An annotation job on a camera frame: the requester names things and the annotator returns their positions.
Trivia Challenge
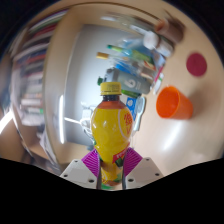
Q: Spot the white cable bundle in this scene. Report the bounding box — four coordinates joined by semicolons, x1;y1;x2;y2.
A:
64;102;96;143

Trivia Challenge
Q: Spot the shelf unit with books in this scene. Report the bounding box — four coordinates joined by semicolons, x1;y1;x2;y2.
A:
7;9;70;128

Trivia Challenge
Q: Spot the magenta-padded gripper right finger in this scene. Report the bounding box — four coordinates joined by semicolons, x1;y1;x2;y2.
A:
121;146;165;190

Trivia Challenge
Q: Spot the orange plastic cup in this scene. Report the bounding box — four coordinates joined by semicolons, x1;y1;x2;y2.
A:
155;85;195;121

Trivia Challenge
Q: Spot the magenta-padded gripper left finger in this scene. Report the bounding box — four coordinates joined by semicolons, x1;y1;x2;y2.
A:
59;148;102;190

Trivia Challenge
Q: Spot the brown round container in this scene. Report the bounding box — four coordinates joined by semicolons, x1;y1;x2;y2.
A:
155;15;185;45

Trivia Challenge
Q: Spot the white lidded jar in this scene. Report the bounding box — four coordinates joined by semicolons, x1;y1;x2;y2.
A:
142;30;162;51

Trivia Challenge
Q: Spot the white handheld device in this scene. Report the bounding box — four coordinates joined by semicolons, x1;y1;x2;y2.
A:
132;96;147;133

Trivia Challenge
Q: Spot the yellow-capped yellow drink bottle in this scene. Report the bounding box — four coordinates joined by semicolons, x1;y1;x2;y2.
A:
90;81;135;191

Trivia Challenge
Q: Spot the flat round red coaster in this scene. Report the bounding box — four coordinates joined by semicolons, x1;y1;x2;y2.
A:
185;51;209;78

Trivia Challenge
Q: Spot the green plastic bottle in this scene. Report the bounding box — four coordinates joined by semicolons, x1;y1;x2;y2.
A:
106;43;156;66

